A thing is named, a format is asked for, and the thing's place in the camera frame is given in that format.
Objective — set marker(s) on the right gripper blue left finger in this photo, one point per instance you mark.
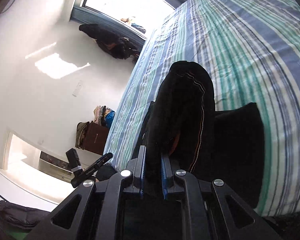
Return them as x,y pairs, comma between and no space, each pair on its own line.
94,210

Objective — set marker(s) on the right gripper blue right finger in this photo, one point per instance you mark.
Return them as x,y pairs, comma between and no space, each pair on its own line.
211,210

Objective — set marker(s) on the black pants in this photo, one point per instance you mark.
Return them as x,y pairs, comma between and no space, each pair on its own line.
183,124

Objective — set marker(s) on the dark brown dresser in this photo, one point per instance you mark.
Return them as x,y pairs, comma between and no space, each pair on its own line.
95,138

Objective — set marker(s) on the clothes pile on dresser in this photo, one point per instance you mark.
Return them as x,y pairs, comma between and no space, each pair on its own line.
103,116

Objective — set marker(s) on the dark quilted jacket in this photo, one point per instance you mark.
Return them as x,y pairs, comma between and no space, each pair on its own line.
24,218

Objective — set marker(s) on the dark clothes on coat rack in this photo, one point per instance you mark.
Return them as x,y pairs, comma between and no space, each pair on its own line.
117,46

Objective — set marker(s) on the striped blue green bed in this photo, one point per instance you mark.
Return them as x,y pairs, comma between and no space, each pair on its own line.
251,50

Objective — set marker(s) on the white wall switch plate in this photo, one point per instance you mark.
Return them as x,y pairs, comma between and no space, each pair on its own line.
78,88

